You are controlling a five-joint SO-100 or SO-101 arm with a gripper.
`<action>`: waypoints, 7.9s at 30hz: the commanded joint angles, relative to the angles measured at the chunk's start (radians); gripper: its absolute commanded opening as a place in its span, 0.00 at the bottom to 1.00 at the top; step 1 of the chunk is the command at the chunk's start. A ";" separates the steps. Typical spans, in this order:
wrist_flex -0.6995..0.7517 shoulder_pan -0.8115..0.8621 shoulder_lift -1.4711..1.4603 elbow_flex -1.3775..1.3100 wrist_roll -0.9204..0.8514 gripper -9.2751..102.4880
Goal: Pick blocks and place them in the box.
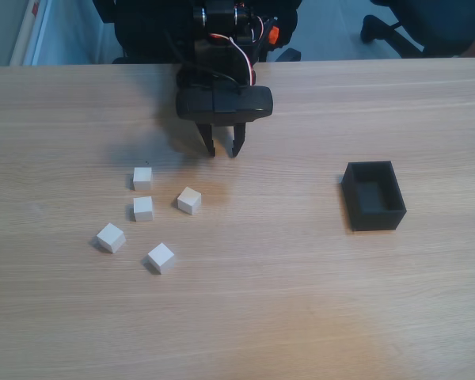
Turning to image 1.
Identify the blue office chair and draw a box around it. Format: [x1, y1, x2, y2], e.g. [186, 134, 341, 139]
[359, 0, 475, 59]

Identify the dark open-top box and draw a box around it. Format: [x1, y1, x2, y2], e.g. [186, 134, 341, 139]
[341, 160, 408, 233]

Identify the white wooden cube block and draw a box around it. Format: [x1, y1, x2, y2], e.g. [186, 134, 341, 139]
[132, 166, 154, 191]
[146, 242, 176, 275]
[133, 196, 154, 222]
[177, 186, 203, 215]
[96, 222, 127, 254]

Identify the black camera cable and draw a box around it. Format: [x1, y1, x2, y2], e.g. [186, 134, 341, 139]
[180, 61, 245, 96]

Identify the black orange table clamp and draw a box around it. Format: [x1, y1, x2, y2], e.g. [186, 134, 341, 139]
[260, 17, 281, 63]

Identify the black oval camera box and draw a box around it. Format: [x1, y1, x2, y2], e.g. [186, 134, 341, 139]
[176, 85, 274, 127]

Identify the red white servo cable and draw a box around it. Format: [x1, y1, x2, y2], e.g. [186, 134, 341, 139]
[209, 33, 259, 87]

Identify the white panel with red mark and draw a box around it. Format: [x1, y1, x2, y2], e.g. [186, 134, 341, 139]
[9, 0, 52, 67]

